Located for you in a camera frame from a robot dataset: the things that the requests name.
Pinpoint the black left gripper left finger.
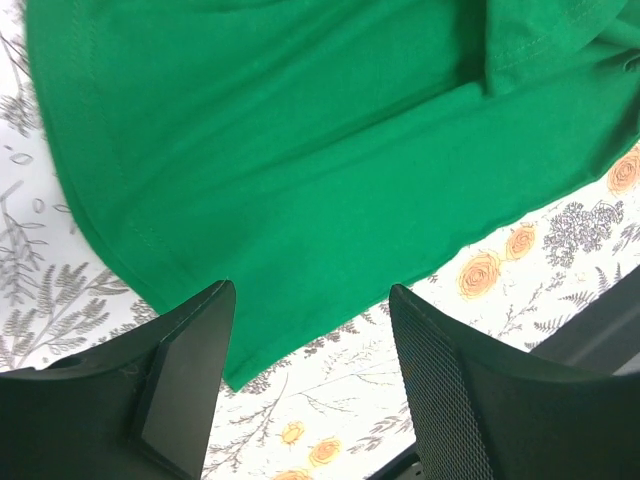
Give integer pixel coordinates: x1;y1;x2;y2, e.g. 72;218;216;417
1;281;235;480

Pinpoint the green t shirt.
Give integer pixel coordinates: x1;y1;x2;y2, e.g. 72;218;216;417
25;1;639;389

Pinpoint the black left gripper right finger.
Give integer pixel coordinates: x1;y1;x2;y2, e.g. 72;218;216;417
389;285;639;479

